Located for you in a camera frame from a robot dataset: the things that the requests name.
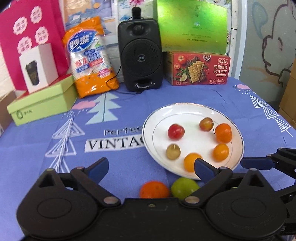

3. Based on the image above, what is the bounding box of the yellow orange kumquat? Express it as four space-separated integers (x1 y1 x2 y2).
183 153 203 173

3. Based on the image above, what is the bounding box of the tan longan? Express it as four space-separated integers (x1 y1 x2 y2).
166 144 181 161

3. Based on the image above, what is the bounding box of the orange kumquat front right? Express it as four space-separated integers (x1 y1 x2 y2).
212 144 229 162

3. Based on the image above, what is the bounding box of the green fruit left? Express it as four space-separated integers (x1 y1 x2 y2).
171 177 200 200

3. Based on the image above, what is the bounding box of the large orange tangerine in plate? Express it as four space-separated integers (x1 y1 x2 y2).
215 123 232 144

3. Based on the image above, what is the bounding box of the red green cherry tomato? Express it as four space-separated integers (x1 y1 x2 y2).
199 118 214 132

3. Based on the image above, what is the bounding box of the blue printed tablecloth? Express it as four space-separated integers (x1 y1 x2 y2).
1 78 295 240

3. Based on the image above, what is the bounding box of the orange tangerine on table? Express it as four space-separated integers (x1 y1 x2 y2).
139 181 171 199

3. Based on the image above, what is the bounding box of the white round plate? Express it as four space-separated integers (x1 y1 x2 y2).
142 103 244 180

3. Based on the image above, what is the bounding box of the light green shoe box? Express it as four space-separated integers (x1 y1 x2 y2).
7 74 78 126

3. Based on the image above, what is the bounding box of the brown cardboard box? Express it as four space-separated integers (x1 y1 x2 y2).
0 91 16 136

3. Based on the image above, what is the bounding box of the red cracker box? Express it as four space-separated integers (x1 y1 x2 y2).
164 52 230 86

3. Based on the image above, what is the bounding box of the orange paper cup package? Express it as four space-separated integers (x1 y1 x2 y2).
62 16 119 98

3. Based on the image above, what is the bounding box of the white coffee cup box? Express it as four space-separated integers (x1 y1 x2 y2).
19 44 58 94

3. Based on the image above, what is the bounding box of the black speaker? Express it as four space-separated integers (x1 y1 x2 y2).
118 6 163 92

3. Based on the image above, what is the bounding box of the green gift box upright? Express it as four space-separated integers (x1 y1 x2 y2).
157 1 227 55

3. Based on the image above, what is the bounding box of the pink paper bag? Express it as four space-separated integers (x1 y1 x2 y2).
1 1 69 90

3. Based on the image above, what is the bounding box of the black speaker cable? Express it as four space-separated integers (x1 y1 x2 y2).
105 64 144 95

